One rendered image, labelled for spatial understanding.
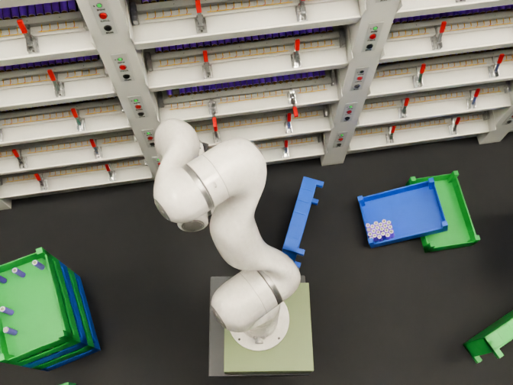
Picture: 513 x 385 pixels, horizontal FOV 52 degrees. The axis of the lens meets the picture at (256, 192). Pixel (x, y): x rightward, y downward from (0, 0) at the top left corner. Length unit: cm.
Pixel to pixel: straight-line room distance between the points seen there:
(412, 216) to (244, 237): 119
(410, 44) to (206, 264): 110
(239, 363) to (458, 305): 94
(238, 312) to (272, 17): 76
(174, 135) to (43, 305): 95
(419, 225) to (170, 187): 137
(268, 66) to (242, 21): 21
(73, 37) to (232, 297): 78
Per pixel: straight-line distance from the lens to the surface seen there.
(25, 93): 169
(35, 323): 185
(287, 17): 146
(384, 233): 210
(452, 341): 216
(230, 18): 145
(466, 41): 178
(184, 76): 160
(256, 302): 125
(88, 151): 200
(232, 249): 110
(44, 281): 187
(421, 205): 219
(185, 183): 96
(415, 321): 213
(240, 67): 160
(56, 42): 149
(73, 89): 165
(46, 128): 185
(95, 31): 141
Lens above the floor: 202
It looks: 67 degrees down
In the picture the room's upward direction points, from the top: straight up
